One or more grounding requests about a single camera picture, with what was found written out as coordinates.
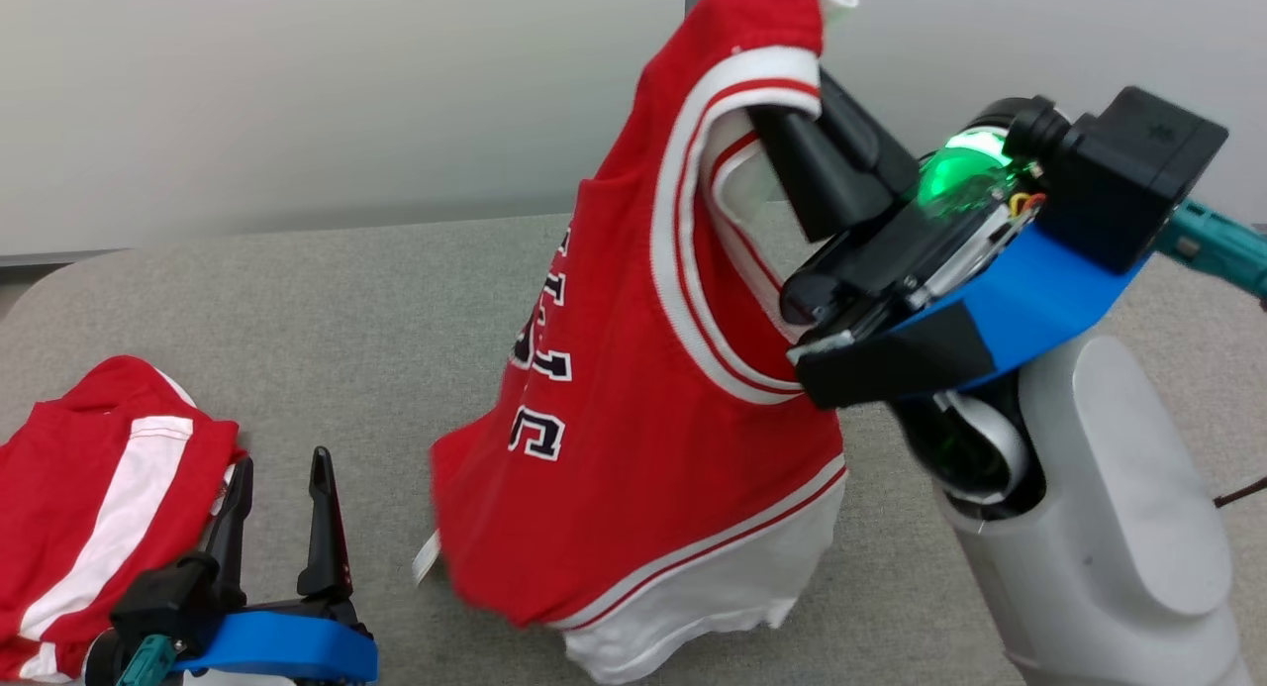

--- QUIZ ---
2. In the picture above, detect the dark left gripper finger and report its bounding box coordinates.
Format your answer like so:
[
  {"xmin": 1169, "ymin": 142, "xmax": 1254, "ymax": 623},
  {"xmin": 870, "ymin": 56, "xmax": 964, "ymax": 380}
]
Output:
[
  {"xmin": 297, "ymin": 445, "xmax": 355, "ymax": 601},
  {"xmin": 201, "ymin": 455, "xmax": 255, "ymax": 609}
]

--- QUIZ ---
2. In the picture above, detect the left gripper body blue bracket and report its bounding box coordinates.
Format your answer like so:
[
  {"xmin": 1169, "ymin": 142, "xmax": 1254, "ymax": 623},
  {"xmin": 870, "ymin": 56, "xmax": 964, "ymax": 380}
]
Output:
[{"xmin": 168, "ymin": 595, "xmax": 380, "ymax": 685}]

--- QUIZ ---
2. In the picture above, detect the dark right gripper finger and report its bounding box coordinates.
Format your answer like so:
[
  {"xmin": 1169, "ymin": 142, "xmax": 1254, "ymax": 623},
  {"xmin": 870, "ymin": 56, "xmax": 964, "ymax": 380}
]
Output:
[
  {"xmin": 745, "ymin": 102, "xmax": 899, "ymax": 245},
  {"xmin": 818, "ymin": 67, "xmax": 924, "ymax": 209}
]

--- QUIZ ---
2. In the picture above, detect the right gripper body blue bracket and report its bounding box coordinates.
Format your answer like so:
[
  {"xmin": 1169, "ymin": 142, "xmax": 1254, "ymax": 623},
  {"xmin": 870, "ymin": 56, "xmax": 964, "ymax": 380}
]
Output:
[{"xmin": 780, "ymin": 125, "xmax": 1151, "ymax": 412}]

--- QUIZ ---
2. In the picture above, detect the red shorts white stripe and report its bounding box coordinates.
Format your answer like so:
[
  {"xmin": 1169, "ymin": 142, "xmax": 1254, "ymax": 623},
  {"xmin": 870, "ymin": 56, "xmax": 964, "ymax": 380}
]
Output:
[{"xmin": 0, "ymin": 355, "xmax": 246, "ymax": 683}]

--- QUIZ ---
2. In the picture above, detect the red basketball jersey white trim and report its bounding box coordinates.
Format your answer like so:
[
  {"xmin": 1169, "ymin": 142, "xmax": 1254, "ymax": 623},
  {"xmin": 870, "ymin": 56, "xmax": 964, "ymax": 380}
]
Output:
[{"xmin": 413, "ymin": 0, "xmax": 860, "ymax": 685}]

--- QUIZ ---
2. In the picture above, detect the grey fabric sofa cushion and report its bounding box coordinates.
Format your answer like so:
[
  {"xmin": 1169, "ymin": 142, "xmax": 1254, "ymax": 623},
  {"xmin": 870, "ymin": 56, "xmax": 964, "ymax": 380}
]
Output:
[{"xmin": 0, "ymin": 206, "xmax": 1267, "ymax": 686}]

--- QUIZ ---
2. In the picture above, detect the teal plug left camera cable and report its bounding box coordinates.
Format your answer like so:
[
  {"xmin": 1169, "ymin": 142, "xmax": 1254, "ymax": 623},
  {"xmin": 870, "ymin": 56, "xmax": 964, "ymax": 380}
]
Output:
[{"xmin": 117, "ymin": 635, "xmax": 177, "ymax": 686}]

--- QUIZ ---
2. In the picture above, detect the teal plug camera cable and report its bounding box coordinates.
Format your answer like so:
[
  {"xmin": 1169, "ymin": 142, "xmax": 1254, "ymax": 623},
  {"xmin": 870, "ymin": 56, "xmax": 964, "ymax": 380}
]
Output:
[
  {"xmin": 117, "ymin": 635, "xmax": 177, "ymax": 686},
  {"xmin": 1153, "ymin": 199, "xmax": 1267, "ymax": 301}
]

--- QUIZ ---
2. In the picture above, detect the teal plug right camera cable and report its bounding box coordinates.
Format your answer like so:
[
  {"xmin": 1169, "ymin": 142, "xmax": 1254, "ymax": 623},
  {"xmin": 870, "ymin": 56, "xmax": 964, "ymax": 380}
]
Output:
[{"xmin": 1153, "ymin": 199, "xmax": 1267, "ymax": 301}]

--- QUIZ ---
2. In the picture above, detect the thin dark cable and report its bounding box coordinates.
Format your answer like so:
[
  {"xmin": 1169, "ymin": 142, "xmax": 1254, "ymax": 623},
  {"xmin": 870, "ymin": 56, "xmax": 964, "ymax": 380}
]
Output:
[{"xmin": 1213, "ymin": 476, "xmax": 1267, "ymax": 509}]

